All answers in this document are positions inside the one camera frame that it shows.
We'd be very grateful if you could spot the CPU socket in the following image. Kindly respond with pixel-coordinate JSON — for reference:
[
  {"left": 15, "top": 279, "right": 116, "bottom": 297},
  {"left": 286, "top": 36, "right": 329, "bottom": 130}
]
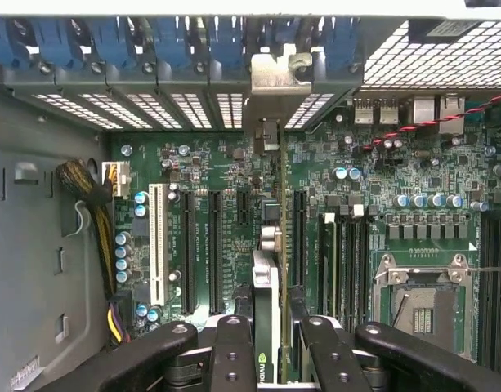
[{"left": 374, "top": 252, "right": 479, "bottom": 363}]

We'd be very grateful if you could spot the long black expansion slot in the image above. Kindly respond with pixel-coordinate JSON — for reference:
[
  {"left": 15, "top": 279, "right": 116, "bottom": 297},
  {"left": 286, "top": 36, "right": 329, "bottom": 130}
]
[
  {"left": 179, "top": 190, "right": 197, "bottom": 316},
  {"left": 293, "top": 189, "right": 309, "bottom": 287},
  {"left": 208, "top": 190, "right": 226, "bottom": 316}
]

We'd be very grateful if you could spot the white expansion slot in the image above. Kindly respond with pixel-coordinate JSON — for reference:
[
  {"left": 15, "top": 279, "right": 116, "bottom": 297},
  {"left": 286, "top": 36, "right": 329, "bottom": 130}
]
[{"left": 148, "top": 182, "right": 170, "bottom": 308}]

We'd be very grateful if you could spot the short black expansion slot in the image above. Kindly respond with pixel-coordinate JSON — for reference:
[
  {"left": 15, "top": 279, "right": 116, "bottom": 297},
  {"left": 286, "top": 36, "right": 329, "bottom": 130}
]
[{"left": 236, "top": 189, "right": 252, "bottom": 226}]

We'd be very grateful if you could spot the green motherboard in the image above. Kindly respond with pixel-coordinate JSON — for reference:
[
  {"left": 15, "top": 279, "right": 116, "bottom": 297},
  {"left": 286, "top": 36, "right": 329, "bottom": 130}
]
[{"left": 106, "top": 122, "right": 501, "bottom": 365}]

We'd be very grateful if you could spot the open black PC case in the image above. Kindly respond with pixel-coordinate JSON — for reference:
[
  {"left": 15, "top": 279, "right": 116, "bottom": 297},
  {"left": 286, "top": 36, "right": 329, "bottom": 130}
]
[{"left": 0, "top": 0, "right": 501, "bottom": 392}]

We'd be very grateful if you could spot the blue slot retention clip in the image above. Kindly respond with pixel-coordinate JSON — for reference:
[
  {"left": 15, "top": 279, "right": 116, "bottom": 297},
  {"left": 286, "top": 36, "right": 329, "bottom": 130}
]
[
  {"left": 90, "top": 16, "right": 139, "bottom": 71},
  {"left": 208, "top": 16, "right": 245, "bottom": 71},
  {"left": 155, "top": 16, "right": 192, "bottom": 71},
  {"left": 270, "top": 16, "right": 303, "bottom": 54},
  {"left": 33, "top": 16, "right": 86, "bottom": 69},
  {"left": 323, "top": 16, "right": 360, "bottom": 71},
  {"left": 0, "top": 16, "right": 29, "bottom": 69}
]

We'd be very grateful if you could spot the black yellow power cable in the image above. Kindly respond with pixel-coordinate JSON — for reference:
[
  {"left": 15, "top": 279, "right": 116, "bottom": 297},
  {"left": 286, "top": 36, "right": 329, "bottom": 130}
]
[{"left": 56, "top": 158, "right": 132, "bottom": 345}]

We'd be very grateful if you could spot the red black twisted wire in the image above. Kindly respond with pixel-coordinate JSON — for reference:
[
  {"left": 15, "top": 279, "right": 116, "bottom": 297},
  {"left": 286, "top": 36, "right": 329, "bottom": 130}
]
[{"left": 360, "top": 88, "right": 501, "bottom": 151}]

